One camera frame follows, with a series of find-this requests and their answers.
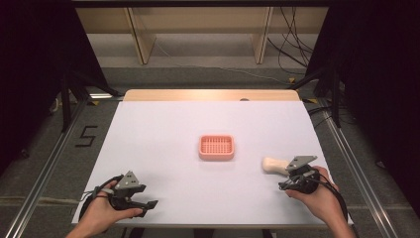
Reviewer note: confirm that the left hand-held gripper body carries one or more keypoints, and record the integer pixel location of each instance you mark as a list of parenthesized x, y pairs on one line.
[(128, 185)]

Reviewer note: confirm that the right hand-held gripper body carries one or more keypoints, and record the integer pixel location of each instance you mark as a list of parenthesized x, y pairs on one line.
[(305, 178)]

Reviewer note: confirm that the pink slotted plastic basket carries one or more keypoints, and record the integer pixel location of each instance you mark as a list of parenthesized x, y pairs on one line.
[(216, 147)]

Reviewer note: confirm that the person's right hand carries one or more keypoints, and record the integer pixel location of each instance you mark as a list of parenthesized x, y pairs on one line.
[(322, 201)]

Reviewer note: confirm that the person's left hand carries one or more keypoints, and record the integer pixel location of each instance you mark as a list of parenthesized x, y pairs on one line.
[(99, 214)]

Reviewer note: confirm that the white table sheet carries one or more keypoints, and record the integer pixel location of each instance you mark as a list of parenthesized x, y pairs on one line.
[(185, 178)]

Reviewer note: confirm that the yellow black floor tape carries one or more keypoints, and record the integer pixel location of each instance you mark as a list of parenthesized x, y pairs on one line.
[(292, 80), (310, 100), (95, 102)]

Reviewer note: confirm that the black metal stand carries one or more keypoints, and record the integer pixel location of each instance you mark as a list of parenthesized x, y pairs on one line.
[(335, 95), (66, 99)]

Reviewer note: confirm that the light wooden table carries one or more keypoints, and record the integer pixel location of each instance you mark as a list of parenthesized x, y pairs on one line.
[(198, 95)]

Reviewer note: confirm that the black curtain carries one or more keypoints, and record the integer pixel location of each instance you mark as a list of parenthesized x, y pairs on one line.
[(36, 76), (379, 82)]

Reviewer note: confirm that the light wooden background desk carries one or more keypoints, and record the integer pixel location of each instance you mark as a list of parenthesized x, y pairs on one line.
[(204, 20)]

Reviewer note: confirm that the aluminium floor rail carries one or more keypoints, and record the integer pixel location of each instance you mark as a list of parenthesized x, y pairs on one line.
[(360, 172), (46, 172)]

